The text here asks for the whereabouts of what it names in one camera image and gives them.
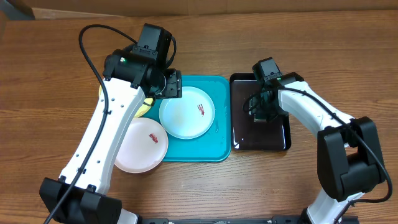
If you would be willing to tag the yellow-green plate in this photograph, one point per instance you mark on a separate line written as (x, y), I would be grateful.
(143, 109)

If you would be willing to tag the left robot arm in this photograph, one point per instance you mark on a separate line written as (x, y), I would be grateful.
(139, 71)

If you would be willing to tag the green and yellow sponge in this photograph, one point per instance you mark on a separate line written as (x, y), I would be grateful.
(260, 118)

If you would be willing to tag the light blue plate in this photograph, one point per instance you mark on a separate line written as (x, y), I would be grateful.
(187, 117)

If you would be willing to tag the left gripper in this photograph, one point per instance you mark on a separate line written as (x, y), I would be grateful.
(173, 87)

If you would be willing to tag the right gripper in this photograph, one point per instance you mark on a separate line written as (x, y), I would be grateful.
(257, 109)

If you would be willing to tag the white pink plate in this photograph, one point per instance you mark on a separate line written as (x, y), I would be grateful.
(143, 148)

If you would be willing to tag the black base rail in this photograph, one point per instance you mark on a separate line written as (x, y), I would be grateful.
(274, 220)

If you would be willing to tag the black water tray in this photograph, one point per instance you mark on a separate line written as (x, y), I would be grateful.
(247, 133)

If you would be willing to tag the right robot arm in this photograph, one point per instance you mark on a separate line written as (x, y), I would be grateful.
(350, 165)

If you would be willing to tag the teal plastic tray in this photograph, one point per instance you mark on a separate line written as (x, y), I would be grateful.
(215, 144)

